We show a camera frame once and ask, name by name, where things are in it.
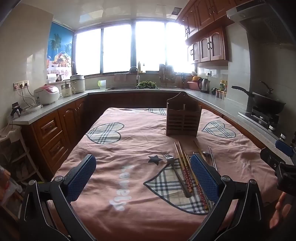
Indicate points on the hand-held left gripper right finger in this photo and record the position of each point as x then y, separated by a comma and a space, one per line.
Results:
205, 178

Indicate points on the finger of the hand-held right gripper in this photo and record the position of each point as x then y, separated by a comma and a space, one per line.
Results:
284, 147
270, 157

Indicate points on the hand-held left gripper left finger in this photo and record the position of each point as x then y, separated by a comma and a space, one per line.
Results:
81, 180

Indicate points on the metal fork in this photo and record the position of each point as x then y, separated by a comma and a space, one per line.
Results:
170, 158

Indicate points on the wooden utensil holder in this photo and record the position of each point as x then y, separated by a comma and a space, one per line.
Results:
182, 122

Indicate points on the person's right hand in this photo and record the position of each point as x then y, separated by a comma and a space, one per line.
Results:
278, 210

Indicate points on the metal spoon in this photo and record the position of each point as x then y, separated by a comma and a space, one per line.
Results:
205, 153

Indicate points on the gas stove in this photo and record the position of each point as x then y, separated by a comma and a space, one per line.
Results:
261, 117

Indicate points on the black wok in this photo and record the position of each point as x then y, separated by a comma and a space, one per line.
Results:
268, 104

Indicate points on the wooden base cabinets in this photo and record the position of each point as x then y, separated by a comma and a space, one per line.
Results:
53, 136

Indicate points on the pink plaid-heart tablecloth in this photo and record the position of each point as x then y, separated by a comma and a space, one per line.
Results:
129, 143

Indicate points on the white shelf rack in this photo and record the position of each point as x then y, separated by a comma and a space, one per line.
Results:
22, 139

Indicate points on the spice jar set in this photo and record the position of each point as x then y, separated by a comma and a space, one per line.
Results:
220, 94

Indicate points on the grey kitchen countertop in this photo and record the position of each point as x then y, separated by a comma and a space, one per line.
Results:
69, 98

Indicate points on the dark green cup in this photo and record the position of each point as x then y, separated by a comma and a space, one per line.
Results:
214, 90

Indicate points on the small white cooker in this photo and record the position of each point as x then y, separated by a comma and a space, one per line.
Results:
67, 91

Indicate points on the pink white rice cooker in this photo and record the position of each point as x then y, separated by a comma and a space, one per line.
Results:
47, 95

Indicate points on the steel electric kettle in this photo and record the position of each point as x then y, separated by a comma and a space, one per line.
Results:
204, 85

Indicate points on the pink plastic basin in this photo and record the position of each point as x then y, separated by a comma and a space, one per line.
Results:
193, 85

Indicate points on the white electric pot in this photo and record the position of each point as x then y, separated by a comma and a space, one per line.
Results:
78, 85

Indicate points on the small black clamp device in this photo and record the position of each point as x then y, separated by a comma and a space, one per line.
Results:
16, 109

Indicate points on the green-lidded clear jug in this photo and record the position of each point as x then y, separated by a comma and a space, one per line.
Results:
102, 84

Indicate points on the yellow bowl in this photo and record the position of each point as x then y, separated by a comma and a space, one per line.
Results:
194, 78

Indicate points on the paper towel roll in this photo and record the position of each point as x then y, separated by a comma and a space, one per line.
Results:
51, 78

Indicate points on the green leafy vegetables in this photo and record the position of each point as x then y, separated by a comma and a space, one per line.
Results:
146, 84

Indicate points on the dish drying rack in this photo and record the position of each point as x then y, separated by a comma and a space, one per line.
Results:
167, 74

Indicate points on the pale hanging towel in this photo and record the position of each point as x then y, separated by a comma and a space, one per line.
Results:
120, 77

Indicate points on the chrome sink faucet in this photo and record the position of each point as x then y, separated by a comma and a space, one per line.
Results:
137, 76

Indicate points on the range hood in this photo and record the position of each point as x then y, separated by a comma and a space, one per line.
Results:
266, 23

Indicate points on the kitchen window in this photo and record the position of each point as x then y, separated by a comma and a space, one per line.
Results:
115, 48

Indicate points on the white wall outlet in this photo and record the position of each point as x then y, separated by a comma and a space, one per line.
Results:
208, 73

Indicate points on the row of wall sockets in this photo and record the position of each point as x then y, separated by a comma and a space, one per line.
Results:
21, 84

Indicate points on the tropical wall poster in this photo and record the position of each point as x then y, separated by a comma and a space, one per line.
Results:
59, 41

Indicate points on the wooden wall cabinets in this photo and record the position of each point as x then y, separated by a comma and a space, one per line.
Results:
208, 14

